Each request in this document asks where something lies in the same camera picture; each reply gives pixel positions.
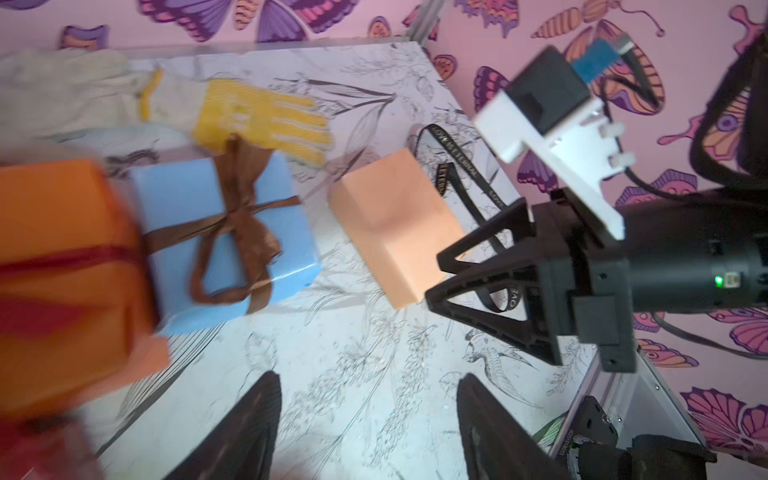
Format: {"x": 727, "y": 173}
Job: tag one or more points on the peach gift box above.
{"x": 398, "y": 223}

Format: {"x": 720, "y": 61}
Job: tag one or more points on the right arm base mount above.
{"x": 590, "y": 451}

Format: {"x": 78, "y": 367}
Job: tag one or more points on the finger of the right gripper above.
{"x": 512, "y": 237}
{"x": 532, "y": 335}

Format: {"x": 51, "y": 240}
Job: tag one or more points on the dark red gift box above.
{"x": 51, "y": 448}

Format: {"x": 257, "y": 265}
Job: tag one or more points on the white work glove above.
{"x": 51, "y": 93}

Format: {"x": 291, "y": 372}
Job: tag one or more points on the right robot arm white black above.
{"x": 701, "y": 251}

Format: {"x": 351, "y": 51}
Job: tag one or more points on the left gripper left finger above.
{"x": 242, "y": 445}

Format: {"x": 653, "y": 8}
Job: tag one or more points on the large orange gift box back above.
{"x": 60, "y": 206}

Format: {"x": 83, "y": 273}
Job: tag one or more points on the red ribbon on back box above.
{"x": 44, "y": 295}

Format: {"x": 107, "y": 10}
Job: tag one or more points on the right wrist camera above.
{"x": 550, "y": 110}

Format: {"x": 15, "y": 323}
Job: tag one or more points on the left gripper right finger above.
{"x": 495, "y": 445}

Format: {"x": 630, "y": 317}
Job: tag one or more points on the brown ribbon bow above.
{"x": 238, "y": 169}

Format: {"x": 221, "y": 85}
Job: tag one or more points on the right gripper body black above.
{"x": 583, "y": 274}

